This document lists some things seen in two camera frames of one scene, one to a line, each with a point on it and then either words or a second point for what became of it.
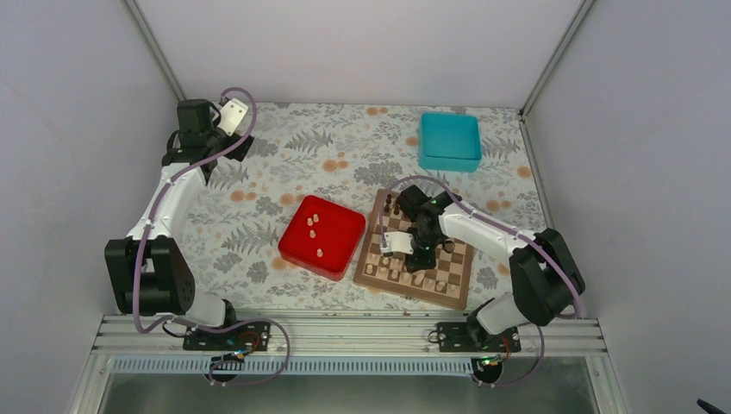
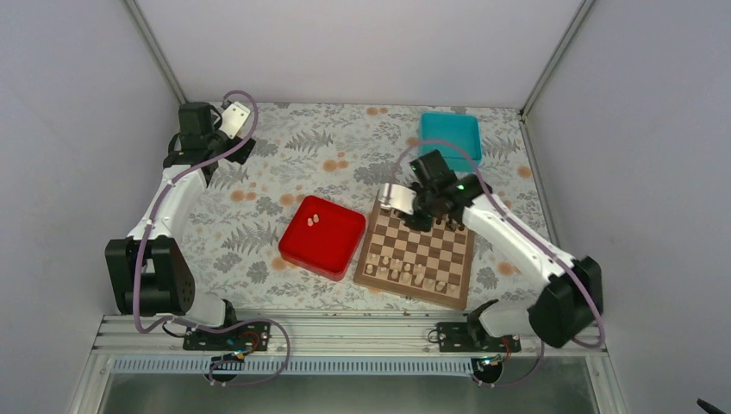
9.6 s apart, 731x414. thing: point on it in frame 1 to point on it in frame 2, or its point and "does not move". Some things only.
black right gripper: [426, 262] to [421, 225]
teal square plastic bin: [449, 142] does not move
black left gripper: [239, 152] does not move
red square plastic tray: [322, 237] does not move
